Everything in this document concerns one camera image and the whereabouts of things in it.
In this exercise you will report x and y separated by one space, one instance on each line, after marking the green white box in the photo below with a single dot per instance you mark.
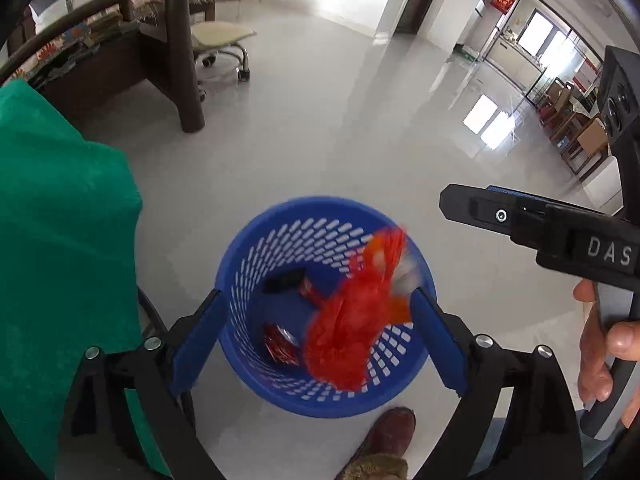
466 52

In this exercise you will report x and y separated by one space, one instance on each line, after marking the grey white pillow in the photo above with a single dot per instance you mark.
47 5

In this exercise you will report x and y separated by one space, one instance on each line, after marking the white kitchen cabinet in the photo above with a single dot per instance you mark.
510 60

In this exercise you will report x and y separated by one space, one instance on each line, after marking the blue plastic basket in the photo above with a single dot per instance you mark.
280 240

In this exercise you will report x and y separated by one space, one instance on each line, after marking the cream rolling stool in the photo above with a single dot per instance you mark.
220 35

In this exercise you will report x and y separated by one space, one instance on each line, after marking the trash packets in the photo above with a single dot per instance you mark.
280 345

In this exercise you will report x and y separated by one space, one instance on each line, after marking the brown fur-lined shoe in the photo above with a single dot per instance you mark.
390 435

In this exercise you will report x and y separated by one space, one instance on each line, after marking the person's right hand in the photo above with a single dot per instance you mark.
595 350

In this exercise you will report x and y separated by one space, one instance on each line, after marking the red wall sign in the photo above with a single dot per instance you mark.
503 0

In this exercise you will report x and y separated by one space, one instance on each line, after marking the wooden dining chair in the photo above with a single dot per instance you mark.
590 142
555 105

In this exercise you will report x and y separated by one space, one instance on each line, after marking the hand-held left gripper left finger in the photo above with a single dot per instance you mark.
200 342

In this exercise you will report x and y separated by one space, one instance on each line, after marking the dark wooden coffee table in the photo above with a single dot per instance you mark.
185 60

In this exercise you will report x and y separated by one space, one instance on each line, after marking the green tablecloth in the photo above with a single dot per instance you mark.
65 240

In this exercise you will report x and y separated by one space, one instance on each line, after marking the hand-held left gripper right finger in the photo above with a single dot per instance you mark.
440 342

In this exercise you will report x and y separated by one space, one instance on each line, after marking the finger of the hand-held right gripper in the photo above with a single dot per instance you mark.
480 210

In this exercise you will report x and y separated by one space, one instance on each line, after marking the red orange snack bag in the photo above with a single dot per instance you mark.
350 320

